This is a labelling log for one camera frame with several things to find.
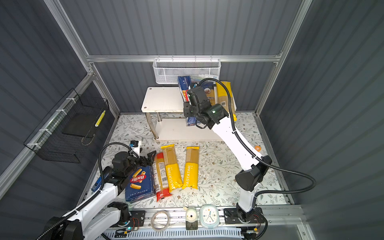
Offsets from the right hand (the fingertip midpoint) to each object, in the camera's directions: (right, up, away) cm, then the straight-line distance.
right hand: (189, 106), depth 73 cm
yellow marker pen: (-49, -6, +7) cm, 50 cm away
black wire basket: (-60, -9, +1) cm, 60 cm away
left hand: (-24, -23, +11) cm, 35 cm away
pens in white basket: (+4, +20, +21) cm, 29 cm away
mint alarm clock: (+10, -54, -1) cm, 55 cm away
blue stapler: (-51, -42, +9) cm, 67 cm away
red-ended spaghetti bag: (-16, -42, +10) cm, 46 cm away
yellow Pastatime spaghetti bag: (-11, -35, +18) cm, 41 cm away
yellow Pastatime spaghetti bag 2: (0, -39, +13) cm, 42 cm away
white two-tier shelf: (-13, 0, +3) cm, 13 cm away
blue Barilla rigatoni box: (-27, -40, +6) cm, 49 cm away
